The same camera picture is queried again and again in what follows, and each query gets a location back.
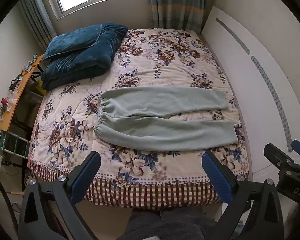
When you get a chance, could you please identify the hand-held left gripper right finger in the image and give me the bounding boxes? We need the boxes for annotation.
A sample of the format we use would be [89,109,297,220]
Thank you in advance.
[202,151,285,240]

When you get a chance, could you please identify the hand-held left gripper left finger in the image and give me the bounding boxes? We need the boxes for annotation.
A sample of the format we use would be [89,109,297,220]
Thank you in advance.
[17,151,102,240]

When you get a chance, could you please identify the light green pants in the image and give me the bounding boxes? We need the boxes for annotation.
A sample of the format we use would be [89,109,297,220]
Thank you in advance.
[94,86,238,152]

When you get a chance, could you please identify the person's dark grey clothing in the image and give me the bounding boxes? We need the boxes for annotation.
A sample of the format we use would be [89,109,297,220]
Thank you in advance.
[116,206,222,240]

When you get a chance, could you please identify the green and white rack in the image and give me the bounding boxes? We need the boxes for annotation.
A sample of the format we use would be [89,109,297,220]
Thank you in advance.
[0,127,30,159]

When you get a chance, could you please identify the yellow stick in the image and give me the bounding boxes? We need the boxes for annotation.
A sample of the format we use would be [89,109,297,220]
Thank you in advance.
[0,187,25,196]

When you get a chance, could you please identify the yellow box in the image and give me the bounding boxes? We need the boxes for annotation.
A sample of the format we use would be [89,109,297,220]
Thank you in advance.
[30,80,47,97]

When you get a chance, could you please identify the white bed headboard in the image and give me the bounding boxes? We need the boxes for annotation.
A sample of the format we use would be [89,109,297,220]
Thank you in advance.
[201,5,300,178]

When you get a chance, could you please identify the dark blue folded quilt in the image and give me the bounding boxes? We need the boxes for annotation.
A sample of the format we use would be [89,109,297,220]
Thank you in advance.
[41,23,128,91]

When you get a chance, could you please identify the wooden desk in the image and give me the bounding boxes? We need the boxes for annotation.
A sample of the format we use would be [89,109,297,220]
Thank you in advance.
[0,54,45,143]

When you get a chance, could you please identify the small white desk items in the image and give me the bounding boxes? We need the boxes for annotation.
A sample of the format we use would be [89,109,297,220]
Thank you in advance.
[22,54,38,72]

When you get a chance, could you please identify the floral bed blanket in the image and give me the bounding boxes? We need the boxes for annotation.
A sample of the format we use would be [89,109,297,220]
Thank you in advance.
[27,29,253,209]

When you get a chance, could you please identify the dark blue pillow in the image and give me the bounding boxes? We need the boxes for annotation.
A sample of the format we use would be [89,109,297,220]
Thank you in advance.
[42,24,103,62]

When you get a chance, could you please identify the black floor cable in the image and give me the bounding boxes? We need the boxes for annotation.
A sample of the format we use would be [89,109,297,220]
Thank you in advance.
[0,165,18,233]

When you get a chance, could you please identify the black cables on desk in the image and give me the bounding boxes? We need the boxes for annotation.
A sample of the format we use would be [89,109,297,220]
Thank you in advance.
[10,77,22,90]

